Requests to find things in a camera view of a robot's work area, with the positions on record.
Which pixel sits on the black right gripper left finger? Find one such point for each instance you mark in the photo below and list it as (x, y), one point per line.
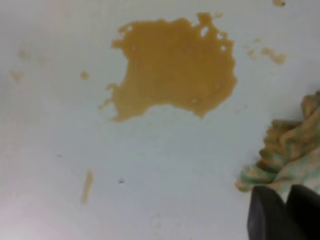
(268, 218)

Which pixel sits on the brown coffee stain puddle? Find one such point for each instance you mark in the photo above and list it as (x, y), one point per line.
(177, 63)

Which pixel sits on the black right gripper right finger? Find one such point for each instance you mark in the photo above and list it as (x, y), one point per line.
(303, 204)

